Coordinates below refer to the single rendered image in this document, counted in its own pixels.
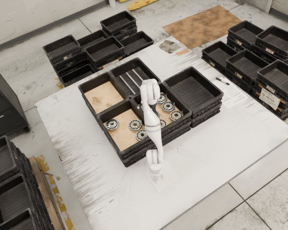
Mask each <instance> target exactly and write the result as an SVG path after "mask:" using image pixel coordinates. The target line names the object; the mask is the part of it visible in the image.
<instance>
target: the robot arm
mask: <svg viewBox="0 0 288 230"><path fill-rule="evenodd" d="M140 95H141V104H142V105H143V111H144V124H145V131H146V134H147V135H148V136H149V138H150V139H151V140H152V141H153V142H154V143H155V145H156V146H157V149H153V150H148V151H147V152H146V159H147V163H148V165H149V170H150V175H151V178H152V180H153V181H154V182H155V183H156V184H158V183H160V182H163V181H164V171H163V162H164V153H163V147H162V141H161V128H160V120H159V118H158V116H157V115H156V114H155V113H154V112H155V110H156V105H157V99H159V97H160V87H159V85H158V84H157V81H156V80H155V79H148V80H144V81H143V82H142V85H141V86H140Z"/></svg>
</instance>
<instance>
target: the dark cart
mask: <svg viewBox="0 0 288 230"><path fill-rule="evenodd" d="M28 126H29V124H28V121H27V118H26V116H25V113H24V111H23V109H22V106H21V104H20V101H19V99H18V97H17V95H16V94H15V92H14V91H13V89H12V88H11V87H10V86H9V84H8V83H7V82H6V80H5V79H4V78H3V76H2V75H1V74H0V138H1V137H2V136H10V135H11V134H13V133H15V132H17V131H19V130H21V129H23V128H25V129H26V130H27V131H30V129H29V128H28Z"/></svg>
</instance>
